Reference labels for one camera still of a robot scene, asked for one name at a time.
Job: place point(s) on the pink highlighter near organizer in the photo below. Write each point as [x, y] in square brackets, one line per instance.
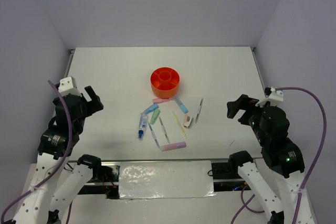
[160, 100]

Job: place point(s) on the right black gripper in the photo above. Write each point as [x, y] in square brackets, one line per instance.
[232, 107]

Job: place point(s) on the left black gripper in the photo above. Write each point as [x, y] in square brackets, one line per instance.
[95, 105]

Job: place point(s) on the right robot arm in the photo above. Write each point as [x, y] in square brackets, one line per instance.
[283, 157]

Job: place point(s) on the blue capped glue bottle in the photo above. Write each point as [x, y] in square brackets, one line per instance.
[142, 125]

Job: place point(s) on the pink stapler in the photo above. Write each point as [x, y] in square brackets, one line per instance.
[187, 121]

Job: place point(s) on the blue highlighter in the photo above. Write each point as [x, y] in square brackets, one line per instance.
[151, 108]
[181, 105]

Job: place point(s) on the yellow thin pen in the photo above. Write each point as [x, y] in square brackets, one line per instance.
[179, 124]

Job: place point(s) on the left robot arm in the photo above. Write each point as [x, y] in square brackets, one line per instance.
[44, 202]

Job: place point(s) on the green highlighter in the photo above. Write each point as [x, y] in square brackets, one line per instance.
[155, 116]

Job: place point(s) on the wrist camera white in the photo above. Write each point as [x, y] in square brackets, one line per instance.
[273, 98]
[67, 83]

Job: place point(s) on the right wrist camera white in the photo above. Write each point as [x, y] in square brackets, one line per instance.
[273, 98]

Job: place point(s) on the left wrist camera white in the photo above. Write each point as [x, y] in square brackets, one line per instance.
[67, 83]

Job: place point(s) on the pink purple highlighter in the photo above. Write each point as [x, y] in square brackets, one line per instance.
[173, 146]

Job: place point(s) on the blue striped thin pen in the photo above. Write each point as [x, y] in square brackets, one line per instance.
[154, 136]

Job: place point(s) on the orange round divided organizer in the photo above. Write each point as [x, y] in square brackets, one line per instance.
[165, 82]

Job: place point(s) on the grey white thin pen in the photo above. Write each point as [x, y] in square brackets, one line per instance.
[199, 110]

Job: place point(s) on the silver foil cover plate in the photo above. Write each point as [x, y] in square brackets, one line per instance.
[161, 180]

